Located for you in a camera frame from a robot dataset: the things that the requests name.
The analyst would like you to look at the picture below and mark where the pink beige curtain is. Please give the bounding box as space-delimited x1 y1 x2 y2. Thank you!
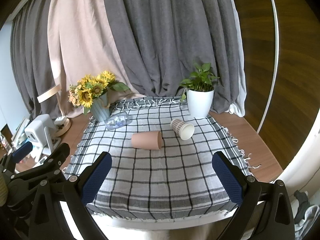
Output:
47 0 142 118

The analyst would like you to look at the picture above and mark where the pink paper cup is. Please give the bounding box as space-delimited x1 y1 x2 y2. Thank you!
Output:
131 131 162 150

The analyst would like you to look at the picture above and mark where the white hoop tube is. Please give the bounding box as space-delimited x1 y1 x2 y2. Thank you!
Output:
256 0 280 133

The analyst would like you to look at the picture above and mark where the sunflower bouquet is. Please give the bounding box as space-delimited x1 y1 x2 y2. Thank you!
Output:
68 70 130 114

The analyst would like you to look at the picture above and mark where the wooden lamp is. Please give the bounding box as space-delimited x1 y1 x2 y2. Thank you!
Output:
36 83 72 138

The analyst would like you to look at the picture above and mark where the white small appliance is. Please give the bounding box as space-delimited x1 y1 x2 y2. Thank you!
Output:
24 114 61 155

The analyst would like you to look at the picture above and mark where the blue ribbed vase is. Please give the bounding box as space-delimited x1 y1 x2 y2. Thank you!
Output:
91 92 110 122

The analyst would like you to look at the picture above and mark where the white plant pot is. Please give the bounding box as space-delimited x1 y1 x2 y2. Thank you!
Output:
187 89 214 119

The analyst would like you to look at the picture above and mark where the clear plastic cup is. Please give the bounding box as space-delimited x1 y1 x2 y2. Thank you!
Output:
105 112 132 131

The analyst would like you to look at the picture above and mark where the checkered grey tablecloth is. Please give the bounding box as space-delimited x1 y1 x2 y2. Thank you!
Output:
65 97 249 222

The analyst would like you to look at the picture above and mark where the grey curtain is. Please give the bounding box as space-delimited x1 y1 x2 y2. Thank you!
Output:
10 0 246 117

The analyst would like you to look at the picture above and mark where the patterned white paper cup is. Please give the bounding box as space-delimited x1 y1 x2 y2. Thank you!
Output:
170 119 195 140

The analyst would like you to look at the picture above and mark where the green pothos plant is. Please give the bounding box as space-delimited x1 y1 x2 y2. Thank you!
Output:
180 62 220 102

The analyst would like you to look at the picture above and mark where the grey clothes pile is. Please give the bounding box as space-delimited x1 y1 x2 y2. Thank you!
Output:
291 190 319 239

